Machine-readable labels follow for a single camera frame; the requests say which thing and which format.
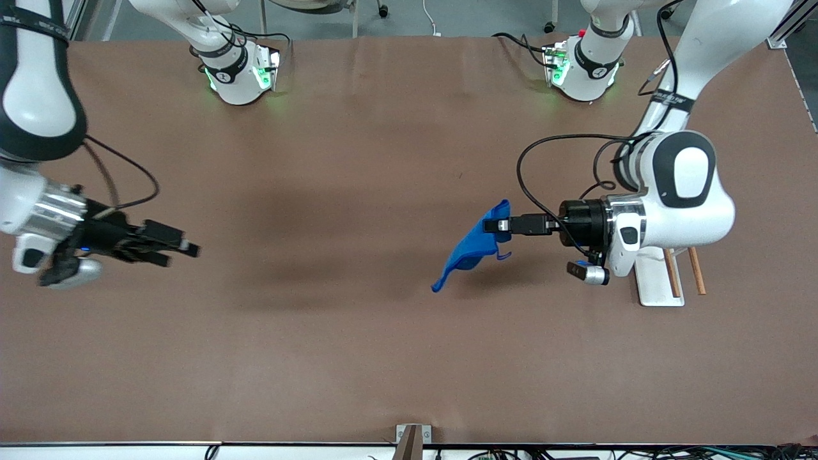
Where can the aluminium frame post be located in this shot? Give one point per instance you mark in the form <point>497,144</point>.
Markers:
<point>77,19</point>
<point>789,29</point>

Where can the white towel rack base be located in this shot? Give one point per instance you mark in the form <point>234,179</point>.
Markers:
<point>655,287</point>

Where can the blue microfibre towel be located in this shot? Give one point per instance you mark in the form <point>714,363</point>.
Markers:
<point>476,246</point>

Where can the grey office chair base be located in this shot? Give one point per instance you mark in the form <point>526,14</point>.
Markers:
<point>307,7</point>

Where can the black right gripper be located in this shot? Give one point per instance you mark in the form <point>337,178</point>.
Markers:
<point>107,234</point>

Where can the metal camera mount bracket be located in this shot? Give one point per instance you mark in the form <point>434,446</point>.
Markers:
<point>412,444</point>

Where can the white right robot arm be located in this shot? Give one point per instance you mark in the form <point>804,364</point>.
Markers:
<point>35,96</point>

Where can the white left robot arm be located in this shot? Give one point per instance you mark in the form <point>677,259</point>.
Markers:
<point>684,204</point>

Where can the wooden rack rod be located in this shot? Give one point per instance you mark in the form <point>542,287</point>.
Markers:
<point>696,271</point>
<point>672,275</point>

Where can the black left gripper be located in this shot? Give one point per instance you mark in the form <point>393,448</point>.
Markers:
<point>580,223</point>

